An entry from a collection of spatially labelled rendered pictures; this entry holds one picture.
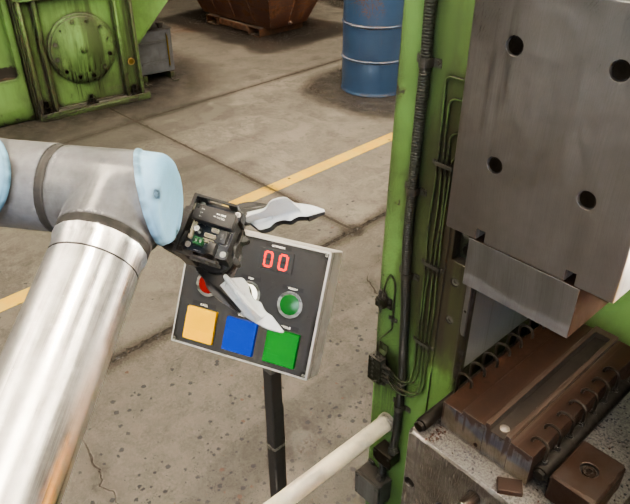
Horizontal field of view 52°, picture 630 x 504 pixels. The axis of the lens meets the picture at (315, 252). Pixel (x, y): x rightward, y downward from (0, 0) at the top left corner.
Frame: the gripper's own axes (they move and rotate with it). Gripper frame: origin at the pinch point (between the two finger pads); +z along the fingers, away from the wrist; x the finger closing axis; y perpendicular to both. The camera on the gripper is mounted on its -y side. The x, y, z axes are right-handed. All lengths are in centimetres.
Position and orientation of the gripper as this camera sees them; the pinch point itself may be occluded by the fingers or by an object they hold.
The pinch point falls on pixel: (307, 272)
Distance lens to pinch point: 75.3
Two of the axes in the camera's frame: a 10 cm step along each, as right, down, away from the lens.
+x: 3.1, -9.2, 2.3
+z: 9.5, 2.9, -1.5
